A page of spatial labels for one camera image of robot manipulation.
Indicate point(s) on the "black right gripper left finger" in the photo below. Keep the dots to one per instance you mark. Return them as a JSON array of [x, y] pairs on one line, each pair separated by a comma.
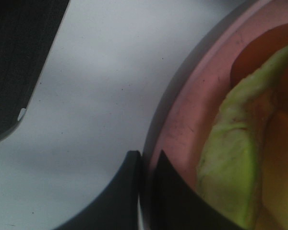
[[116, 207]]

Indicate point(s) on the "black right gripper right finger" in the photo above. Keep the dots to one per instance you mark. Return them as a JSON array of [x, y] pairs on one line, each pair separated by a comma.
[[175, 206]]

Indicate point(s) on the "pink round plate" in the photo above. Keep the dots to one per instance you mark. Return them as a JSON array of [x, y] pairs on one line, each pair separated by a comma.
[[189, 105]]

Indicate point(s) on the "lettuce bread sandwich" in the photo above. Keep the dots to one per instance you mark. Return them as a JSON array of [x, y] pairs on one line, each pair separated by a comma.
[[229, 169]]

